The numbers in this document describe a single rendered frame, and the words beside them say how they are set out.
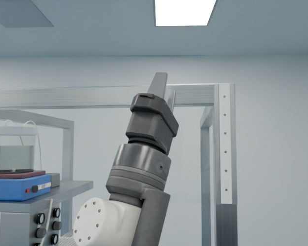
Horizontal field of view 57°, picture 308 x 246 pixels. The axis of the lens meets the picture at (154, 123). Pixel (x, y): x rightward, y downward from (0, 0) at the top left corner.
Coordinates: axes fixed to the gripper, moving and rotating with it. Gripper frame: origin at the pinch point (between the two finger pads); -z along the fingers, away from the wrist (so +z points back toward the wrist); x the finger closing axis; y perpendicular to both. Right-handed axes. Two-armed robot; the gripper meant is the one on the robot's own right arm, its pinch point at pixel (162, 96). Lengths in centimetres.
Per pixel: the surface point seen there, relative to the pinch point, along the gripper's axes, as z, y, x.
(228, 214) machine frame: 10.5, -8.5, -44.3
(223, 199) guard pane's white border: 7.4, -6.9, -41.9
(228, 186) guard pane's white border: 3.8, -7.6, -40.8
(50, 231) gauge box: 30, 55, -54
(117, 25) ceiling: -188, 163, -168
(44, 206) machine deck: 22, 55, -46
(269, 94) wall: -222, 1, -353
